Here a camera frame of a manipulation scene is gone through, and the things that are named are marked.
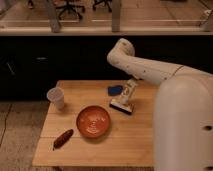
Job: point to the black office chair right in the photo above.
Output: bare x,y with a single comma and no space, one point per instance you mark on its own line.
105,3

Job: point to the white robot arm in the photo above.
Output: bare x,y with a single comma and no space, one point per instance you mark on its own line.
183,108

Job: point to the black office chair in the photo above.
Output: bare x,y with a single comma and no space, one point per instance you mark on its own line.
69,7
105,3

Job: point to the orange bowl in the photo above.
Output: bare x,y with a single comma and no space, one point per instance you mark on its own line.
93,121

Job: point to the translucent plastic cup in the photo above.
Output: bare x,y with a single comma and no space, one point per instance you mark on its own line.
56,96

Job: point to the black office chair left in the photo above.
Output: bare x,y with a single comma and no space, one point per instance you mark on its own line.
69,7

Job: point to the brown sausage-shaped object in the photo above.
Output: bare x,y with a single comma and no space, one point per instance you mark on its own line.
62,139

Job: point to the blue sponge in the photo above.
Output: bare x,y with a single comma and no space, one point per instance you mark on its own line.
115,90

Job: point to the wooden table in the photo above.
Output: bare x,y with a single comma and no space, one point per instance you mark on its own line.
128,142

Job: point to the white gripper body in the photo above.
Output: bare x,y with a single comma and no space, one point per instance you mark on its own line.
128,90

